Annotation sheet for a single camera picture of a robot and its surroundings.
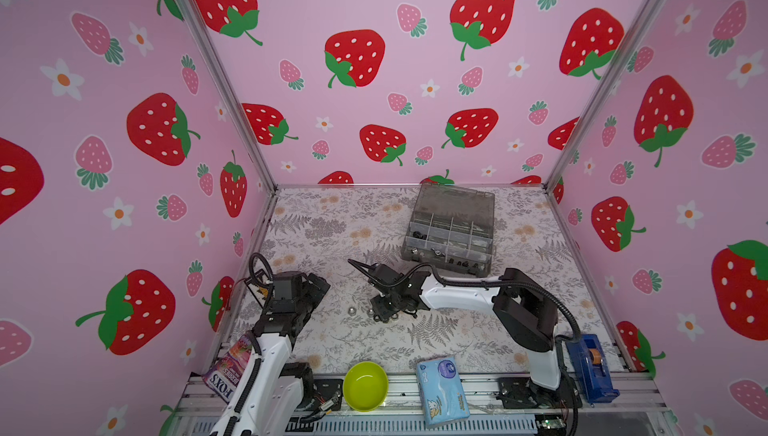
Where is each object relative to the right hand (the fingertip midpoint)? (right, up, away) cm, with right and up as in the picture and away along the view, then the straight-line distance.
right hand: (376, 306), depth 87 cm
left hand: (-17, +6, -3) cm, 18 cm away
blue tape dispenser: (+55, -10, -14) cm, 57 cm away
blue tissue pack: (+17, -15, -19) cm, 29 cm away
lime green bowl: (-2, -17, -12) cm, 21 cm away
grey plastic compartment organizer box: (+26, +22, +16) cm, 37 cm away
